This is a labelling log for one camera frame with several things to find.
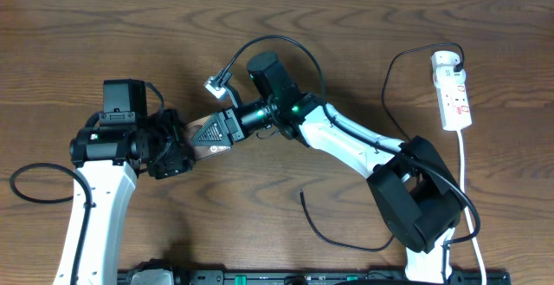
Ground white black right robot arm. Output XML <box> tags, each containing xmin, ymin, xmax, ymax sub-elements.
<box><xmin>191</xmin><ymin>52</ymin><xmax>465</xmax><ymax>283</ymax></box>

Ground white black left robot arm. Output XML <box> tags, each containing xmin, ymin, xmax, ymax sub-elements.
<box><xmin>54</xmin><ymin>107</ymin><xmax>194</xmax><ymax>284</ymax></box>

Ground white charger adapter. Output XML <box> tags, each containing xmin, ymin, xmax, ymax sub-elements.
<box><xmin>431</xmin><ymin>50</ymin><xmax>461</xmax><ymax>72</ymax></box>

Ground white power strip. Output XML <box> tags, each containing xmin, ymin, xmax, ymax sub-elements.
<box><xmin>433</xmin><ymin>66</ymin><xmax>472</xmax><ymax>132</ymax></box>

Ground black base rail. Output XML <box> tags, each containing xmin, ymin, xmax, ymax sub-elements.
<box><xmin>116</xmin><ymin>269</ymin><xmax>512</xmax><ymax>285</ymax></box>

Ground black charger cable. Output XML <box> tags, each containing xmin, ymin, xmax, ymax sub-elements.
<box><xmin>300</xmin><ymin>42</ymin><xmax>466</xmax><ymax>253</ymax></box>

